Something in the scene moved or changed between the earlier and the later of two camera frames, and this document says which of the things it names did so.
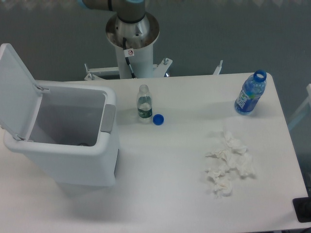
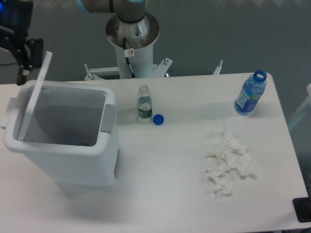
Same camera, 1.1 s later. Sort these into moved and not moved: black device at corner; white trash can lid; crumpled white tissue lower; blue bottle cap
Moved: white trash can lid
Not moved: black device at corner; crumpled white tissue lower; blue bottle cap
